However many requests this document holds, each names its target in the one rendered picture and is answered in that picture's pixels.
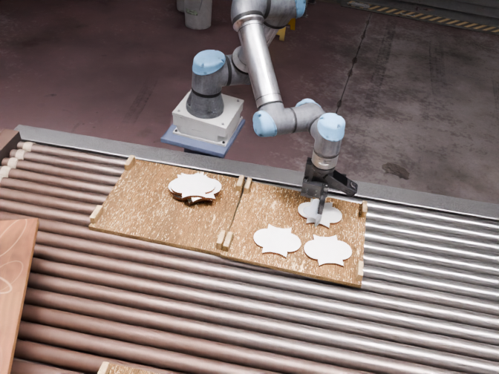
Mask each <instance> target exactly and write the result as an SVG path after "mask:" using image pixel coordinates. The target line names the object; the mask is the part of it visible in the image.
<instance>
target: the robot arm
mask: <svg viewBox="0 0 499 374"><path fill-rule="evenodd" d="M305 5H306V0H232V6H231V20H232V26H233V29H234V30H235V31H236V32H238V35H239V39H240V42H241V46H239V47H237V48H236V49H235V50H234V52H233V54H231V55H224V54H223V53H222V52H220V51H218V50H204V51H201V52H200V53H198V54H197V55H196V56H195V57H194V62H193V66H192V90H191V92H190V94H189V96H188V99H187V100H186V110H187V111H188V112H189V113H190V114H191V115H192V116H194V117H197V118H200V119H214V118H217V117H219V116H220V115H221V114H222V113H223V112H224V101H223V98H222V95H221V89H222V87H223V86H230V85H245V84H246V85H250V84H251V85H252V90H253V93H254V96H255V101H256V105H257V108H258V112H255V114H254V116H253V118H252V121H253V128H254V131H255V133H256V134H257V135H258V136H260V137H274V136H277V135H282V134H293V133H298V132H304V131H308V133H309V134H310V135H311V136H312V137H313V138H314V139H315V143H314V148H313V156H312V158H310V157H308V158H307V163H306V167H305V172H304V179H303V183H302V187H301V195H300V196H303V197H307V198H311V199H313V197H316V198H319V199H314V200H313V202H312V205H311V206H308V207H305V208H304V209H303V212H304V213H305V214H306V215H308V216H310V217H312V218H314V219H316V222H315V226H318V225H319V223H320V222H321V218H322V212H323V209H324V202H325V198H327V194H328V190H329V186H330V184H331V185H332V186H334V187H336V188H338V189H339V190H340V191H343V192H344V193H346V194H347V195H349V196H350V197H353V196H354V195H355V194H356V193H357V189H358V185H357V184H356V183H355V182H354V181H352V180H350V179H348V178H347V177H346V176H344V175H343V174H340V173H339V172H338V171H336V170H335V167H336V164H337V160H338V157H339V151H340V148H341V144H342V138H343V136H344V134H345V120H344V119H343V118H342V117H341V116H337V114H333V113H327V114H326V113H325V112H324V111H323V110H322V108H321V106H320V105H319V104H317V103H315V102H314V101H313V100H311V99H303V100H302V101H300V102H299V103H298V104H297V105H296V106H295V107H293V108H284V105H283V102H282V98H281V94H280V90H279V87H278V83H277V79H276V76H275V71H274V68H273V63H272V60H271V57H270V52H269V48H268V47H269V45H270V43H271V41H272V40H273V39H274V37H275V35H276V34H277V32H278V30H280V29H283V28H284V27H286V26H287V25H288V23H289V22H290V20H291V19H294V18H295V19H297V18H300V17H302V16H303V14H304V11H305ZM318 202H319V207H318V208H317V205H318Z"/></svg>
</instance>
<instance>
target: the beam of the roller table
mask: <svg viewBox="0 0 499 374"><path fill-rule="evenodd" d="M14 131H19V133H20V136H21V138H22V142H34V143H36V144H40V145H47V146H52V147H57V148H65V149H70V150H75V151H82V152H87V153H92V154H100V155H105V156H110V157H117V158H122V159H128V158H129V157H130V155H134V156H135V159H136V160H143V161H147V162H152V163H159V164H164V165H170V166H175V167H179V168H187V169H191V170H196V171H202V172H207V173H211V174H219V175H223V176H228V177H235V178H239V177H240V175H244V179H245V180H247V178H248V177H249V178H252V180H253V181H257V182H262V183H270V184H275V185H280V186H287V187H292V188H300V189H301V187H302V183H303V179H304V172H303V171H294V170H290V169H285V168H276V167H272V166H267V165H259V164H254V163H246V162H241V161H236V160H228V159H223V158H218V157H210V156H205V155H200V154H192V153H187V152H182V151H174V150H169V149H164V148H156V147H151V146H147V145H138V144H134V143H129V142H120V141H116V140H107V139H103V138H98V137H90V136H85V135H81V134H72V133H68V132H63V131H55V130H50V129H45V128H37V127H32V126H27V125H18V126H17V127H16V128H15V129H14ZM352 181H354V182H355V183H356V184H357V185H358V189H357V193H356V194H355V195H354V196H353V198H357V199H362V200H370V201H375V202H380V203H388V204H392V205H397V206H405V207H410V208H415V209H423V210H427V211H435V212H440V213H445V214H453V215H458V216H462V217H470V218H475V219H480V220H488V221H493V222H497V223H499V205H498V204H494V203H485V202H480V201H476V200H467V199H463V198H458V197H450V196H445V195H440V194H432V193H427V192H422V191H414V190H409V189H404V188H396V187H391V186H383V185H378V184H373V183H365V182H360V181H355V180H352ZM328 194H335V195H340V196H345V197H350V196H349V195H347V194H346V193H344V192H343V191H340V190H336V189H331V188H329V190H328Z"/></svg>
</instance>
